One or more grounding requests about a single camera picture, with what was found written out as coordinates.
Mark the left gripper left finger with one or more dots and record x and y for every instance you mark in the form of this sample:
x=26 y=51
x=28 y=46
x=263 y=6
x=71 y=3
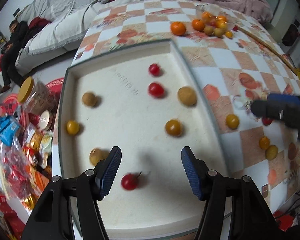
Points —
x=51 y=216

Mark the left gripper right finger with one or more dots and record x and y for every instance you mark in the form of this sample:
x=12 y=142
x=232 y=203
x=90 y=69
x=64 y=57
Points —
x=251 y=217

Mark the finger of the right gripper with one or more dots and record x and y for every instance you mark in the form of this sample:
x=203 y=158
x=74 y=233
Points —
x=289 y=99
x=287 y=113

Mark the red tomato with stem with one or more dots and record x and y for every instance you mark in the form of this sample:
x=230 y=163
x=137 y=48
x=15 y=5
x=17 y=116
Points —
x=130 y=181

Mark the yellow tomato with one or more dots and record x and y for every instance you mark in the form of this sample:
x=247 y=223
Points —
x=72 y=127
x=232 y=121
x=264 y=143
x=228 y=34

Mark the large brown longan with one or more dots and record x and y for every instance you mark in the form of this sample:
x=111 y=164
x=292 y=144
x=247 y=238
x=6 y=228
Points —
x=187 y=96

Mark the yellow-brown fruit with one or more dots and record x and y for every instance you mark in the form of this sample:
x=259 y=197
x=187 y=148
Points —
x=174 y=128

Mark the red cherry tomato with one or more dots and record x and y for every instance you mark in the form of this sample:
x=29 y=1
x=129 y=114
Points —
x=156 y=90

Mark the red tomato at bottom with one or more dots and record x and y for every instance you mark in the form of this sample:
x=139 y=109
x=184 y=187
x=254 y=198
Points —
x=266 y=121

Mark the long wooden stick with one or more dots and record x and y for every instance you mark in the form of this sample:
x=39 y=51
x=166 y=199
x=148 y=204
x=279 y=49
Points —
x=270 y=48

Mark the yellow-green fruit table edge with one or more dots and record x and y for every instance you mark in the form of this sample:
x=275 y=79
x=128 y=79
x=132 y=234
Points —
x=271 y=152

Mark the yellow tomato beside tray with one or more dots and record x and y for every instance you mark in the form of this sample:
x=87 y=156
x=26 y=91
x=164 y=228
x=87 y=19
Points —
x=232 y=121

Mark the pile of snack packets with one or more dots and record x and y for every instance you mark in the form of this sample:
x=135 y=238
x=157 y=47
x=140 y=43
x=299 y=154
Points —
x=25 y=167

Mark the yellow tomato below bowl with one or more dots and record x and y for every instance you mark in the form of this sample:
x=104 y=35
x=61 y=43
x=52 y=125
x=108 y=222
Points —
x=228 y=34

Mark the blue snack packet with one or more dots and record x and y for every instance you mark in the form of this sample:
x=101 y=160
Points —
x=9 y=127

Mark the yellow fruit in bowl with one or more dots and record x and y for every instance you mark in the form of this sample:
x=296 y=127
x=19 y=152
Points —
x=222 y=25

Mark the orange in bowl right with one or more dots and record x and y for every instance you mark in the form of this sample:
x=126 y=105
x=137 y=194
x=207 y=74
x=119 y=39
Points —
x=222 y=18

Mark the orange in bowl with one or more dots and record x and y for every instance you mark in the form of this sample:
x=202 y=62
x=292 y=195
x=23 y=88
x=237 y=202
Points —
x=207 y=17
x=222 y=18

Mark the clear glass fruit bowl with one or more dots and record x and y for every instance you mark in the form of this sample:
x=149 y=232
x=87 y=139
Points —
x=215 y=10

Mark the orange in bowl left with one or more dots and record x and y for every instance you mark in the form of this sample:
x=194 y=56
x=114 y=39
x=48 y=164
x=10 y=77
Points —
x=207 y=17

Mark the orange mandarin near bowl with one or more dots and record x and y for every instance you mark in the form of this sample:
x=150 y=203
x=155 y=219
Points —
x=198 y=25

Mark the jar with wooden lid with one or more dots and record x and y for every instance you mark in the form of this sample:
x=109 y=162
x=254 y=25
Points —
x=35 y=97

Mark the orange mandarin far left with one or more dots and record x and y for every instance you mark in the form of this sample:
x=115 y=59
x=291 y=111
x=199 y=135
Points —
x=178 y=28

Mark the white tray box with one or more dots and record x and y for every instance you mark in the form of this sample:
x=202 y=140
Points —
x=127 y=116

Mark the person in black clothes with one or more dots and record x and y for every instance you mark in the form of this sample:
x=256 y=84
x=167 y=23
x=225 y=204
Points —
x=10 y=54

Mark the white sofa cover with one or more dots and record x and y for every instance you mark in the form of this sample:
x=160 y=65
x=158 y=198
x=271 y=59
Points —
x=69 y=20

